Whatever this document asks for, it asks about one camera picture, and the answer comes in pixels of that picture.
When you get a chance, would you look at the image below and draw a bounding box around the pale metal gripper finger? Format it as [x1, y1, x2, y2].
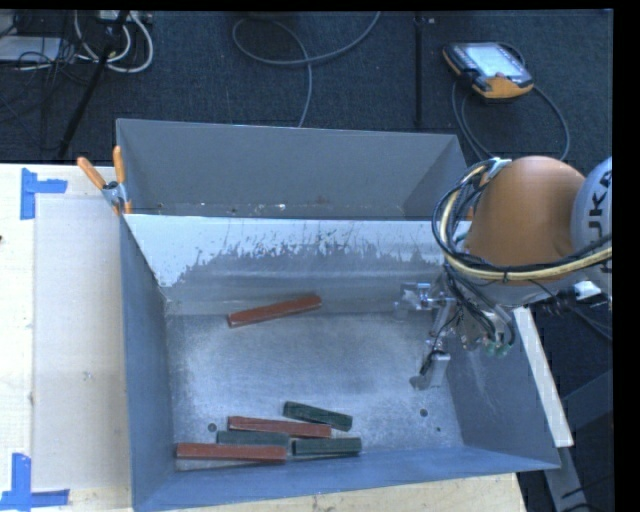
[409, 348, 452, 392]
[393, 281, 433, 320]

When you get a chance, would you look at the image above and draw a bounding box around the dark green flat block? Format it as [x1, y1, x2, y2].
[215, 429, 292, 448]
[282, 400, 354, 433]
[290, 436, 363, 458]

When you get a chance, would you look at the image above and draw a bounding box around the grey metal bin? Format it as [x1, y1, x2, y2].
[114, 118, 575, 512]

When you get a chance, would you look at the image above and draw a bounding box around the red-brown flat block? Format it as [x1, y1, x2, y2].
[227, 415, 334, 440]
[174, 442, 289, 463]
[226, 294, 324, 329]

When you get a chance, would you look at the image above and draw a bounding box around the black cylinder on white bracket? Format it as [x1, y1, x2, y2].
[542, 280, 604, 307]

